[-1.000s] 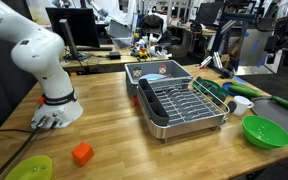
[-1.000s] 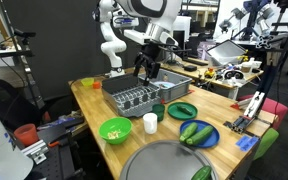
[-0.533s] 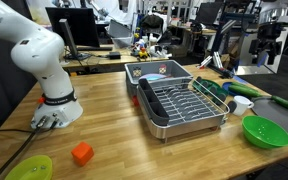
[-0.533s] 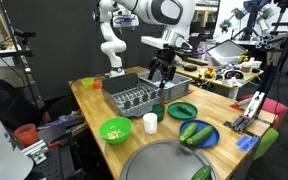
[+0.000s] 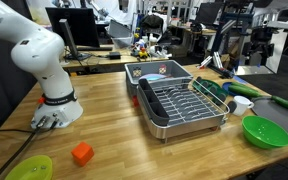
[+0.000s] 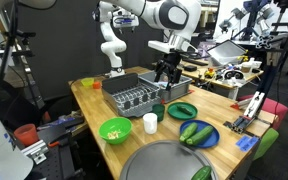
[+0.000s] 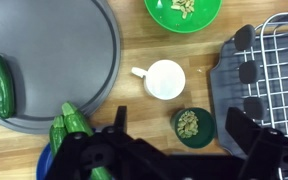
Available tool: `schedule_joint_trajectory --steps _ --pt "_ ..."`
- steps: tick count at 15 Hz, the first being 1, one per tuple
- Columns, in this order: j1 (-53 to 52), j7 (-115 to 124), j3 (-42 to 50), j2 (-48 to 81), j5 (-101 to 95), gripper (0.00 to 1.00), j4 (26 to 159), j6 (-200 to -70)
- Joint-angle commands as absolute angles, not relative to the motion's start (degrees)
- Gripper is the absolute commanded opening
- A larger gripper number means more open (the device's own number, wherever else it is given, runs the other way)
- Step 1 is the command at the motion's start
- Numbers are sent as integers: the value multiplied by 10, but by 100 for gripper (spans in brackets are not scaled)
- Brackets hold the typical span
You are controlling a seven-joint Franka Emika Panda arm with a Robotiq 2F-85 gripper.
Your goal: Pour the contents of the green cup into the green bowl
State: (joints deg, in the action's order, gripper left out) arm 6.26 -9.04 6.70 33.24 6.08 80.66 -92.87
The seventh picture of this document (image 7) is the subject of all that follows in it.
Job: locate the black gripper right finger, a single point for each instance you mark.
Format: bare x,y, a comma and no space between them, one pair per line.
245,128

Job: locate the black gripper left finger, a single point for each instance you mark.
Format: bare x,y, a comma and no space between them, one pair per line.
121,118

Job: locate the dark green cup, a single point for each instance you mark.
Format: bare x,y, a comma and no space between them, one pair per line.
205,131

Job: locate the peanut pile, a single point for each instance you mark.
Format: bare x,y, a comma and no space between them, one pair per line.
188,125
184,6

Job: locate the bright green bowl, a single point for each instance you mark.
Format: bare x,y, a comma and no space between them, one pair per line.
184,25

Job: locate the long green cucumber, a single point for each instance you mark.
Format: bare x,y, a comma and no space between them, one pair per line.
75,121
57,133

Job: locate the grey dish rack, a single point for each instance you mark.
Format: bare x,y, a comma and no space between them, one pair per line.
227,83

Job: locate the white mug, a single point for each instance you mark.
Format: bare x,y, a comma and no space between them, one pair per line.
165,80

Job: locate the grey round tray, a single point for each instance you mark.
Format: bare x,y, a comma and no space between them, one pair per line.
57,56

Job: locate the blue plate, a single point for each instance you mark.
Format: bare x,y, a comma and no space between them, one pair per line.
44,163

